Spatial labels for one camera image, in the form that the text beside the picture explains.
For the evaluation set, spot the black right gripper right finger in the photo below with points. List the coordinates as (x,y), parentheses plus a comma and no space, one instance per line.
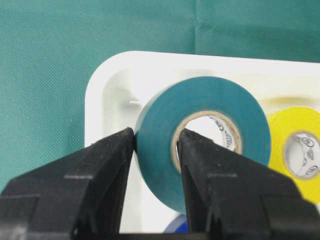
(231,197)

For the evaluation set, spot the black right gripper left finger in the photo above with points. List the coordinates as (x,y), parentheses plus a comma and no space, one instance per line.
(77,197)

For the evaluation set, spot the blue tape roll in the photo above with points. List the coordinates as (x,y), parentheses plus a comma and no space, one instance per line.
(178,225)

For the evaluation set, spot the green tape roll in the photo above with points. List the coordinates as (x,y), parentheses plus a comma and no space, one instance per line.
(160,122)

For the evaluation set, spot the yellow tape roll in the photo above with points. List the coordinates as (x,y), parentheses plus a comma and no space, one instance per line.
(295,148)

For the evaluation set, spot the white plastic case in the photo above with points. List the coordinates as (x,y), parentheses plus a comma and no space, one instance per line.
(123,88)

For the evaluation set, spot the green table cloth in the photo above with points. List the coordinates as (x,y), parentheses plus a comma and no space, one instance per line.
(50,48)

